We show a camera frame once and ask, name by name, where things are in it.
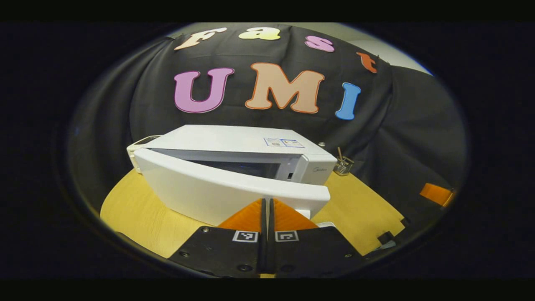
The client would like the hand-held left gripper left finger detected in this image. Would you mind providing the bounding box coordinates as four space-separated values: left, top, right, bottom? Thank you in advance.
167 198 267 279

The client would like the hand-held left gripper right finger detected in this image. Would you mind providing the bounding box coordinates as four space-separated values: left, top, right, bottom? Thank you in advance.
267 198 369 279

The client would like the white microwave oven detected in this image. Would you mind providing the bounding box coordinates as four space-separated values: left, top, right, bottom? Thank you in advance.
133 124 338 228

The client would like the black backdrop cloth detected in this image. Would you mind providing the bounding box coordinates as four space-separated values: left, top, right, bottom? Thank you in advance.
69 26 468 218

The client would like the glass holder with stick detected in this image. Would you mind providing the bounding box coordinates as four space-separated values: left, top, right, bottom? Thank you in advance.
334 146 355 176

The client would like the white toaster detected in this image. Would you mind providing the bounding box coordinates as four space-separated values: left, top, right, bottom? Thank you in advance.
127 135 161 174

